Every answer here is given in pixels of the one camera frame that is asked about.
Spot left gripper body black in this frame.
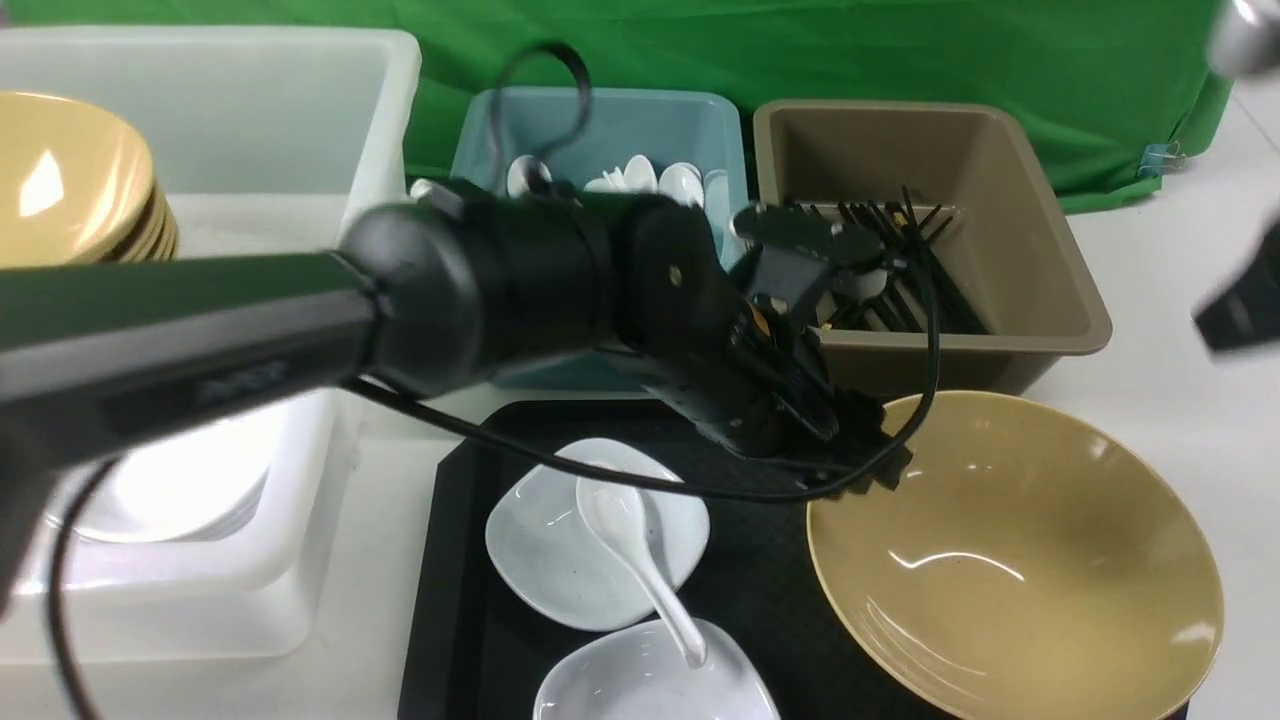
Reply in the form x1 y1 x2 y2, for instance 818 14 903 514
625 290 891 470

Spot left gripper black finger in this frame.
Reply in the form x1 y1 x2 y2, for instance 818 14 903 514
800 442 914 498

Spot yellow noodle bowl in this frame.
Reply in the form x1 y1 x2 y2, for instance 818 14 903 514
806 391 1225 719

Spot white soup spoon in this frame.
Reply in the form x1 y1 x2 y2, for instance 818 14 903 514
575 478 709 669

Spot white square dish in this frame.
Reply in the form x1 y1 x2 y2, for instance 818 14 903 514
532 619 780 719
485 466 710 633

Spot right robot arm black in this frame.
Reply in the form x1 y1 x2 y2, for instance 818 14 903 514
1196 1 1279 355

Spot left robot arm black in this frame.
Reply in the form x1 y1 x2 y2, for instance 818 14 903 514
3 182 913 596

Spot pile of black chopsticks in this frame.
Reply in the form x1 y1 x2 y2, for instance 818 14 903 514
788 187 991 336

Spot white spoon back right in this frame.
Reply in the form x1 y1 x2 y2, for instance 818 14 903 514
657 161 705 208

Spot brown plastic bin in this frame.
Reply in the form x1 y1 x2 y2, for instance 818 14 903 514
753 99 1112 395

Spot teal plastic bin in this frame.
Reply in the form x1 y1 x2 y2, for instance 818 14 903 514
448 87 749 392

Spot black plastic tray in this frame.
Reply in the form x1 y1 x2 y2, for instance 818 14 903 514
396 400 960 719

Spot blue binder clip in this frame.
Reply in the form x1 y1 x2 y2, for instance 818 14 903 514
1137 140 1187 178

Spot green backdrop cloth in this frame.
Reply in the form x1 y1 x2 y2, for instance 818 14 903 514
6 1 1233 213

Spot large white plastic tub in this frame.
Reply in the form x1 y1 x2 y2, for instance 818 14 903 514
1 26 421 664

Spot stack of white dishes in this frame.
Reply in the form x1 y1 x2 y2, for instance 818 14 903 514
73 402 291 543

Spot stack of yellow bowls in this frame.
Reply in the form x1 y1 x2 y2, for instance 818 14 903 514
1 91 180 269

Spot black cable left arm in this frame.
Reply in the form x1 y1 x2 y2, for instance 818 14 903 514
45 42 943 720

